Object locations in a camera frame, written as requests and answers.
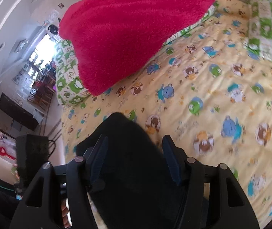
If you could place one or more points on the black fleece pants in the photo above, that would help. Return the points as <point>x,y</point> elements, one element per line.
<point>139,191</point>

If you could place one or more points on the person's left hand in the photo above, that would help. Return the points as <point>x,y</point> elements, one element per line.
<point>65,212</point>

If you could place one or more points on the red fluffy blanket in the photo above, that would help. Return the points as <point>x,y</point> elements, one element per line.
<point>113,39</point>

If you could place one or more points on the green checkered pillow under blanket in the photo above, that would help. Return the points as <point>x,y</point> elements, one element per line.
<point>70,90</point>

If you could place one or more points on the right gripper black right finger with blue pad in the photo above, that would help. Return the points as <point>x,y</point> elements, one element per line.
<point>211,196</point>

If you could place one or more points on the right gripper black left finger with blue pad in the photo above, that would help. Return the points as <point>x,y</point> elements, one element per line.
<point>40,206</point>

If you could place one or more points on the yellow cartoon bear bedsheet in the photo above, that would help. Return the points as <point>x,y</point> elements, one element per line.
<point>208,93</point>

